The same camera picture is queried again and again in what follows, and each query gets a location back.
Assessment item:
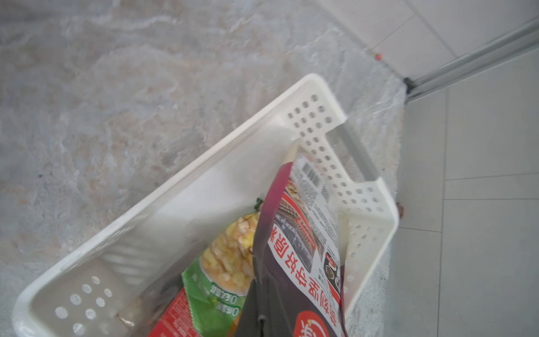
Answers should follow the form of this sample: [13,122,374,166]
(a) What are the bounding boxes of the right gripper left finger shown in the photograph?
[234,280,263,337]

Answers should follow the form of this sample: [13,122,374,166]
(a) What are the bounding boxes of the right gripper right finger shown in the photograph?
[265,278,301,336]

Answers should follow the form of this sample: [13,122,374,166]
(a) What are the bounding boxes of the white perforated plastic basket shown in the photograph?
[12,73,399,336]

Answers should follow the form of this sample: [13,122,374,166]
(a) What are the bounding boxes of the light green condiment packet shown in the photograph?
[147,199,264,337]

